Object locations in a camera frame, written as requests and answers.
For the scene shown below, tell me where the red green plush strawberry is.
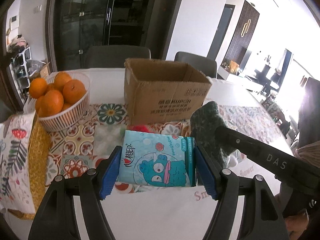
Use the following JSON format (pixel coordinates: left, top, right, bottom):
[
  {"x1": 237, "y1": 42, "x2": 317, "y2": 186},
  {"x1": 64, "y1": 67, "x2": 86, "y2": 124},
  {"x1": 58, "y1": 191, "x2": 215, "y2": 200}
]
[{"x1": 127, "y1": 125, "x2": 156, "y2": 133}]

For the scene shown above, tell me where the woven straw mat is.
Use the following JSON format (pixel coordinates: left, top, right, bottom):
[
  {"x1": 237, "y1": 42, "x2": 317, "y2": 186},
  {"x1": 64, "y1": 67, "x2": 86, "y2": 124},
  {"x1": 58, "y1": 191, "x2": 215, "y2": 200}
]
[{"x1": 7, "y1": 114, "x2": 52, "y2": 221}]

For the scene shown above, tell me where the brown cardboard box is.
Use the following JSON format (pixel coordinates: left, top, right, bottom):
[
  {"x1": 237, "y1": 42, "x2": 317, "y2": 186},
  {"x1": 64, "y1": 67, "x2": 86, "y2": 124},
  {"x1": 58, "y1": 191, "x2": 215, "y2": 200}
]
[{"x1": 124, "y1": 58, "x2": 212, "y2": 125}]

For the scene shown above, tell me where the person's right hand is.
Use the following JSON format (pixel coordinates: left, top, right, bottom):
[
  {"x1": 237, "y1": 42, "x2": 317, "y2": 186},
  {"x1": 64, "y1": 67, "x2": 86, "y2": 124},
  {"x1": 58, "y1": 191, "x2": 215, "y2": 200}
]
[{"x1": 285, "y1": 210, "x2": 309, "y2": 240}]

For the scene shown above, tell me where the dark grey dining chair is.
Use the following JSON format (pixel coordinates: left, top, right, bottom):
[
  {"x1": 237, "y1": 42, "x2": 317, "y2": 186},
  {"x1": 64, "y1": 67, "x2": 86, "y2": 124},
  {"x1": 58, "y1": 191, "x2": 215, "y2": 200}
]
[
  {"x1": 84, "y1": 45, "x2": 151, "y2": 69},
  {"x1": 175, "y1": 51, "x2": 217, "y2": 78}
]

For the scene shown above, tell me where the white plastic fruit basket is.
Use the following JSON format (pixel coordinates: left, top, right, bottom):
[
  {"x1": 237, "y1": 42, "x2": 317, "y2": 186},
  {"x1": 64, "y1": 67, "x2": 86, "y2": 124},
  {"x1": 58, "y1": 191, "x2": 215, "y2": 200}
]
[{"x1": 24, "y1": 71, "x2": 91, "y2": 132}]

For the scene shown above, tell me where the blue cartoon tissue pack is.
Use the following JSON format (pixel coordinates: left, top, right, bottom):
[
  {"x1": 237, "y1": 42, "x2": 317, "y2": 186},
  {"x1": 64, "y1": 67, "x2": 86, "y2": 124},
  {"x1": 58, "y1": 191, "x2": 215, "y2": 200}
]
[{"x1": 118, "y1": 130, "x2": 196, "y2": 187}]

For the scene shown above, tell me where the black glass cabinet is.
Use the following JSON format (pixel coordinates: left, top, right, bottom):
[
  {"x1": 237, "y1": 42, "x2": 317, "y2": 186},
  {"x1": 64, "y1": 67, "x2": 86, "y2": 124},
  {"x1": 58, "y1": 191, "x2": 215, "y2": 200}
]
[{"x1": 46, "y1": 0, "x2": 181, "y2": 71}]

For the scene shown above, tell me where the patterned tile table runner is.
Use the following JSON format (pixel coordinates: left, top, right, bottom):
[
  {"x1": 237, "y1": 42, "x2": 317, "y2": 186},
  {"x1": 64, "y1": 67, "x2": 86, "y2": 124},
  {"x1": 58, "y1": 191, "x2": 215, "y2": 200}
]
[{"x1": 46, "y1": 103, "x2": 291, "y2": 185}]

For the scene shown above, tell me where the floral fabric cushion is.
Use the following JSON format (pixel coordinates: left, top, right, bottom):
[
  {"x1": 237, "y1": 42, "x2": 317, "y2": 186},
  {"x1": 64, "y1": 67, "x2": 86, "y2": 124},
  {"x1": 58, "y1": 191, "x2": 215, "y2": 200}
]
[{"x1": 1, "y1": 111, "x2": 35, "y2": 213}]

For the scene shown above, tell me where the white tv console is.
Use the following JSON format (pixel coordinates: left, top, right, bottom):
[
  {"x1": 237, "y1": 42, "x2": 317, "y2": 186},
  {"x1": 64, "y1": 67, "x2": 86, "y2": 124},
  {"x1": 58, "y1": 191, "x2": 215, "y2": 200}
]
[{"x1": 217, "y1": 64, "x2": 251, "y2": 81}]

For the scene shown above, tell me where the white shoe rack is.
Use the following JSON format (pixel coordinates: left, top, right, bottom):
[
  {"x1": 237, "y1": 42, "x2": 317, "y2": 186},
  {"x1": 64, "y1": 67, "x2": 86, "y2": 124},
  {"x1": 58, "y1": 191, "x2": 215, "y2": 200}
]
[{"x1": 9, "y1": 47, "x2": 31, "y2": 101}]

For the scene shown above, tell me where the orange fruit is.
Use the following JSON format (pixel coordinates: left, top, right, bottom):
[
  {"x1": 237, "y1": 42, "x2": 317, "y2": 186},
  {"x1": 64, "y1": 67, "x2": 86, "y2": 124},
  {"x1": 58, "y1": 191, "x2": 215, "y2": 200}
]
[
  {"x1": 62, "y1": 79, "x2": 87, "y2": 105},
  {"x1": 29, "y1": 77, "x2": 48, "y2": 99},
  {"x1": 54, "y1": 72, "x2": 72, "y2": 92},
  {"x1": 39, "y1": 89, "x2": 64, "y2": 118}
]

